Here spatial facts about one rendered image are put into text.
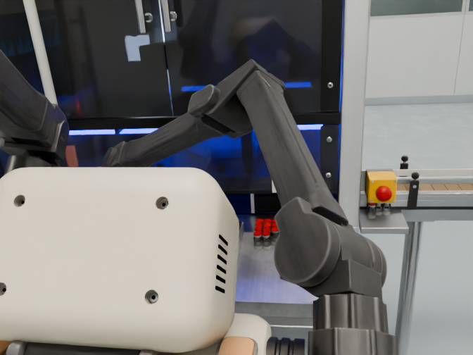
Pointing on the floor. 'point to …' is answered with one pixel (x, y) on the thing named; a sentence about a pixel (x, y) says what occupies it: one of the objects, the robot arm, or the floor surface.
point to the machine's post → (352, 106)
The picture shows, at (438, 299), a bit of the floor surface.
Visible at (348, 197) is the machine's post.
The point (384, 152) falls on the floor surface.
